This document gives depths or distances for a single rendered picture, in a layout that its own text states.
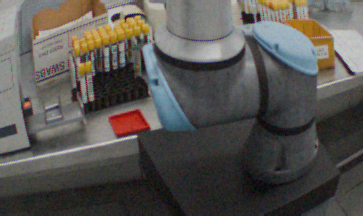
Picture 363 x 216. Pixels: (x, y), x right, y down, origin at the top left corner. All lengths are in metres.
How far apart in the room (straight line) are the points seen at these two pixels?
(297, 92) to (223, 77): 0.12
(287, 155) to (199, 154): 0.17
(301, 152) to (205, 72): 0.23
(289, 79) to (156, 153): 0.28
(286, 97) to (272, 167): 0.13
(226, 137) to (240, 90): 0.23
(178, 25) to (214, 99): 0.11
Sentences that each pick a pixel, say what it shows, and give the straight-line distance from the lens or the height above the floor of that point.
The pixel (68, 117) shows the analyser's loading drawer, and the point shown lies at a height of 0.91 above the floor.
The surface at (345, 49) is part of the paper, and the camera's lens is 1.51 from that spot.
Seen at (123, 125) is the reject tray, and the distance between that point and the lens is 1.16.
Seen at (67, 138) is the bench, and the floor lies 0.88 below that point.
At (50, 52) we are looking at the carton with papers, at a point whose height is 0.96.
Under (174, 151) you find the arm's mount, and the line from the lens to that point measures 0.95.
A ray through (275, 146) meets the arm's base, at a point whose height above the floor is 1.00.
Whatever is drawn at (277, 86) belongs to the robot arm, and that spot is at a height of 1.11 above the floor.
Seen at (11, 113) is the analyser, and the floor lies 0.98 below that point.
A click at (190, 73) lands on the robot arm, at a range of 0.72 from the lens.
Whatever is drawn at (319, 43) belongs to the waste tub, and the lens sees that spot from 1.33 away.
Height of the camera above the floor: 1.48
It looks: 31 degrees down
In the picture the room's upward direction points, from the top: 5 degrees counter-clockwise
